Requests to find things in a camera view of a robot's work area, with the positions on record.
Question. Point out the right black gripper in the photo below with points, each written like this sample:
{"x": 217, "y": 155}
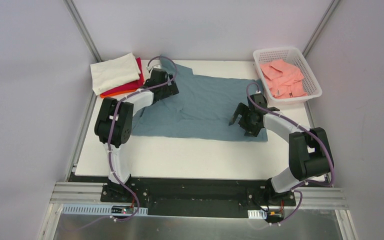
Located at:
{"x": 243, "y": 115}

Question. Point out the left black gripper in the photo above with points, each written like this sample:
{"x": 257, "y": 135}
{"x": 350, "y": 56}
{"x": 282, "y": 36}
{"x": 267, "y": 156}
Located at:
{"x": 168, "y": 88}

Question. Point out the blue-grey t-shirt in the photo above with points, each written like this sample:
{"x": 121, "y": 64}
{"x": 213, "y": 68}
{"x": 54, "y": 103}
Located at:
{"x": 202, "y": 109}

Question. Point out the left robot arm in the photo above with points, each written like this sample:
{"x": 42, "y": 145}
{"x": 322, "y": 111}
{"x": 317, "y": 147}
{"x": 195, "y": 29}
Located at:
{"x": 114, "y": 123}

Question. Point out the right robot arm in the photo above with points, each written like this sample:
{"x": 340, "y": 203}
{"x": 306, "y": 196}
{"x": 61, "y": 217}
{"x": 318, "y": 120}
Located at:
{"x": 309, "y": 153}

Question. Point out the red folded t-shirt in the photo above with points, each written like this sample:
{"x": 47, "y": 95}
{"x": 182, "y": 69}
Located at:
{"x": 130, "y": 86}

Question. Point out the pink t-shirt in basket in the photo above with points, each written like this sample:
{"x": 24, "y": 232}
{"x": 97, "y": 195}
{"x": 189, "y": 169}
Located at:
{"x": 284, "y": 80}

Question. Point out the white plastic basket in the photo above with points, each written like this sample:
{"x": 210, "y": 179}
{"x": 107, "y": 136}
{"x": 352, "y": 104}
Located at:
{"x": 293, "y": 56}

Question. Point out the white folded t-shirt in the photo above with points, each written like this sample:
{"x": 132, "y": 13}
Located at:
{"x": 110, "y": 74}

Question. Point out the orange folded t-shirt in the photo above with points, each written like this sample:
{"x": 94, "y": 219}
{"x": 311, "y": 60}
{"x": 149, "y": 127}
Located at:
{"x": 116, "y": 94}

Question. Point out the right white cable duct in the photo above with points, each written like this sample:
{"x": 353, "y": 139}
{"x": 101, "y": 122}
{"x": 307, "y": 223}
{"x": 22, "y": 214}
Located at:
{"x": 257, "y": 214}

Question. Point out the white cable duct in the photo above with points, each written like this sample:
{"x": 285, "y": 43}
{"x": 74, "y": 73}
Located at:
{"x": 118, "y": 210}
{"x": 257, "y": 214}

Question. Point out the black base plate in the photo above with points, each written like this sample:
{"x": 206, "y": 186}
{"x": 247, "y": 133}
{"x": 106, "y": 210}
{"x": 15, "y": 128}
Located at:
{"x": 210, "y": 198}

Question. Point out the aluminium frame rail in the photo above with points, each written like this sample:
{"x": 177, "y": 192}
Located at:
{"x": 76, "y": 193}

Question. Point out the left white cable duct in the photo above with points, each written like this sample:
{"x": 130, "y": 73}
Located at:
{"x": 118, "y": 210}

